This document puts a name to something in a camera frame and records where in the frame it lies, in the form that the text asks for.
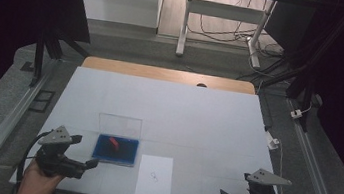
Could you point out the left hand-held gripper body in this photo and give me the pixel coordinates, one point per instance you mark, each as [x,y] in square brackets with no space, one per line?
[57,159]

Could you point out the red stamp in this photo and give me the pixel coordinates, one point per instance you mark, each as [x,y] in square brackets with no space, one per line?
[114,142]

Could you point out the blue ink pad box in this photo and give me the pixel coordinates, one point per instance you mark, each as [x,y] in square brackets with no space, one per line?
[116,143]

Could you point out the person's left hand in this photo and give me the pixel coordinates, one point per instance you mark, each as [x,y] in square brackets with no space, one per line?
[36,183]

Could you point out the white paper sheet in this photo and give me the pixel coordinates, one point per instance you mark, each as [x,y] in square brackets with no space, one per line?
[153,188]

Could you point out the small white connector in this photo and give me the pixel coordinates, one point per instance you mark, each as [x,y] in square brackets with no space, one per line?
[296,113]

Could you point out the black metal stand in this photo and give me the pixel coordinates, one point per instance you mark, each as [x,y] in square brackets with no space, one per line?
[38,59]
[308,68]

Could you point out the white table cover board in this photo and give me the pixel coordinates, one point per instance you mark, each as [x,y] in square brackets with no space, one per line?
[171,110]

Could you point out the wooden table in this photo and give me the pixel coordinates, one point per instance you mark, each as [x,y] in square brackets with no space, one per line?
[163,73]

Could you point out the black floor bracket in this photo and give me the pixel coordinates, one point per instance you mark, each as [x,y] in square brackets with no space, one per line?
[41,100]

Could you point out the aluminium rail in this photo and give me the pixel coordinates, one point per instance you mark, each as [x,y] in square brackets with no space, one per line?
[5,125]
[314,176]

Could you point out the white desk frame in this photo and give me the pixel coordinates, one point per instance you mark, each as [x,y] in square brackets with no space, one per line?
[225,11]

